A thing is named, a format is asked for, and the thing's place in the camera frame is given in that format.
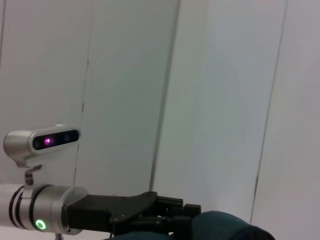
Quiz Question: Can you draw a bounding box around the dark teal fabric bag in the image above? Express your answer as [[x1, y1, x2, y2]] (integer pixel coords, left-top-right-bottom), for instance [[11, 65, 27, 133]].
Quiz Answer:
[[102, 210, 277, 240]]

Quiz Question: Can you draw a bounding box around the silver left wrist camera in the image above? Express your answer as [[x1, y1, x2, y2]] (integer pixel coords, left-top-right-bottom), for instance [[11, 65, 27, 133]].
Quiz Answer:
[[3, 124, 81, 187]]

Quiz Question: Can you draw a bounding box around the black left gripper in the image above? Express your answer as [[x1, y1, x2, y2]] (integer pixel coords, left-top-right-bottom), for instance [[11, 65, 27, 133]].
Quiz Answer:
[[66, 191, 202, 237]]

